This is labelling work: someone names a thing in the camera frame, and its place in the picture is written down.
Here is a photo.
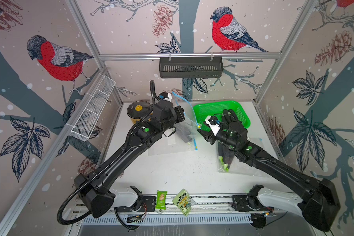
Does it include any white wire mesh basket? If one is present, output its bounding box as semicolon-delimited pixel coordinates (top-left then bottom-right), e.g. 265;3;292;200
70;74;116;142

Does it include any yellow pot with lid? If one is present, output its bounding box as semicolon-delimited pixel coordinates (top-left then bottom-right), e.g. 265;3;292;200
126;100;151;124

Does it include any green plastic basket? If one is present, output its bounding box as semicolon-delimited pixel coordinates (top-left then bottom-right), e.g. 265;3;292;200
193;101;251;132

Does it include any small green snack packet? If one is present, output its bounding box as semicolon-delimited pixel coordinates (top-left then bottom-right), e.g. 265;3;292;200
155;190;167;210

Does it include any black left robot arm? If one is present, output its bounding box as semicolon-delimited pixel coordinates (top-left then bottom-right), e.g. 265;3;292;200
57;80;185;225

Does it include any green printed snack bag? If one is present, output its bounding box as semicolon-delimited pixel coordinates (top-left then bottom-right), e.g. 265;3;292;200
172;189;196;216

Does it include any small clear zip-top bag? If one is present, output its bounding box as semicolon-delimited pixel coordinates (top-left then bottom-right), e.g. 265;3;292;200
215;141;271;178

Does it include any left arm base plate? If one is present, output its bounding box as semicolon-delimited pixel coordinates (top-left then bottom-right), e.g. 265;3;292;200
116;195;156;213

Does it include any large clear zip-top bag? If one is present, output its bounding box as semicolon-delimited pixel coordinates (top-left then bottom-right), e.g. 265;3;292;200
172;91;201;150

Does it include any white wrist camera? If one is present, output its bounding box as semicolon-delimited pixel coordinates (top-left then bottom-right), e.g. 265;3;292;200
159;91;172;102
205;116;224;136

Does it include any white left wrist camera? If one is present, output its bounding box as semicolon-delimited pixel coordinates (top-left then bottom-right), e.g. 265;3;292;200
159;91;172;102

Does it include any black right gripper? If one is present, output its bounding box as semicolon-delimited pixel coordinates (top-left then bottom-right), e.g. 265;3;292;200
198;127;240;151

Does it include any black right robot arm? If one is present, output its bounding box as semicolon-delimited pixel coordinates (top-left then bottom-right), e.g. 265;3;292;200
198;116;341;232

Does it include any eggplant in basket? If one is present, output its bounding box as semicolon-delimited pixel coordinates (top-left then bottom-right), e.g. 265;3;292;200
222;109;242;125

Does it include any black hanging wire shelf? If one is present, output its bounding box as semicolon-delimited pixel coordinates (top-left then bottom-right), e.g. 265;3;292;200
159;57;224;79

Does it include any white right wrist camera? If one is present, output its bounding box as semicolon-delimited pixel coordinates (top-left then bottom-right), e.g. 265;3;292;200
205;116;224;136

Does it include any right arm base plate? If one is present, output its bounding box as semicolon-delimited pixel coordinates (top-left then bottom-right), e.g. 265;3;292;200
231;195;274;212

